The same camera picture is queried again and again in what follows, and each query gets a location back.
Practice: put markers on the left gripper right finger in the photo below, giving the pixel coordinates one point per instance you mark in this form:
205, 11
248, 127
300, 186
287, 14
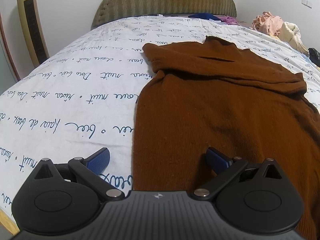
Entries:
226, 169

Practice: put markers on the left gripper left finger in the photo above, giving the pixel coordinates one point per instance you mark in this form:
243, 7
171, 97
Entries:
87, 173

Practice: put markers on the brown knit sweater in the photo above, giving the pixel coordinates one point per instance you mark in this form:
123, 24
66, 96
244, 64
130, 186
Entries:
213, 94

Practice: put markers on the cream clothes pile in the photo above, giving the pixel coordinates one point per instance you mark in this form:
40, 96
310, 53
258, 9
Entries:
290, 33

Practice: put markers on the pink clothes pile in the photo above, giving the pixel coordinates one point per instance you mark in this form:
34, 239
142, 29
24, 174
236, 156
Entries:
268, 24

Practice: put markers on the white script-print bed sheet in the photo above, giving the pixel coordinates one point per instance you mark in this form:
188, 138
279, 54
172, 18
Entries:
84, 97

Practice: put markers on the dark patterned garment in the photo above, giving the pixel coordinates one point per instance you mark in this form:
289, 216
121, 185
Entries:
314, 56

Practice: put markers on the purple garment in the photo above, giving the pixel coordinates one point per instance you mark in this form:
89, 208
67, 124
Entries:
228, 20

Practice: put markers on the blue garment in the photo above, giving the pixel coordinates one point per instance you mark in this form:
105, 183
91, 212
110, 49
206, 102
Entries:
204, 16

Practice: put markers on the olive striped headboard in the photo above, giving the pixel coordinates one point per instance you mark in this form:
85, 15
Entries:
111, 10

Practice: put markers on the gold tower air conditioner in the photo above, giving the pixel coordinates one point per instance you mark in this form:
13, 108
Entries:
32, 31

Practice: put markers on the white wall switch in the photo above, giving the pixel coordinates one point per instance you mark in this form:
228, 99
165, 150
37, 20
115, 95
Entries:
307, 3

